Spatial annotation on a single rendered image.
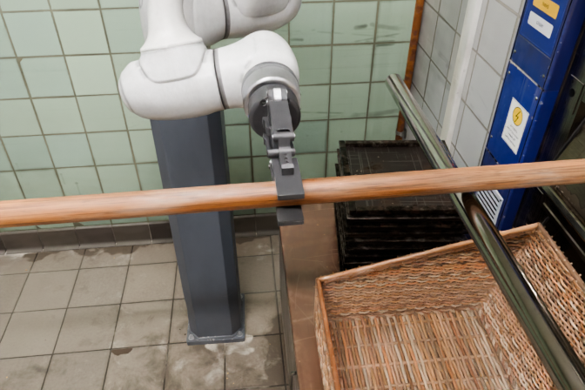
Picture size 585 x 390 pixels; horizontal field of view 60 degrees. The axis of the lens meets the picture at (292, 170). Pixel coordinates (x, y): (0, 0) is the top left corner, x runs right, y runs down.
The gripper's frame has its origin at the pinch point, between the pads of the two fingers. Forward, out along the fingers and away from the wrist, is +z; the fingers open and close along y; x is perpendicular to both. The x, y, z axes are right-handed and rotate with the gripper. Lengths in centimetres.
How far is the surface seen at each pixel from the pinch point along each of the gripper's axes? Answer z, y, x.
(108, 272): -103, 120, 63
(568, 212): -18, 25, -54
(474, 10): -78, 7, -57
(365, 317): -26, 60, -21
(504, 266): 12.4, 2.1, -21.2
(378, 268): -26, 44, -22
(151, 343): -67, 120, 42
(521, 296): 16.3, 2.1, -21.1
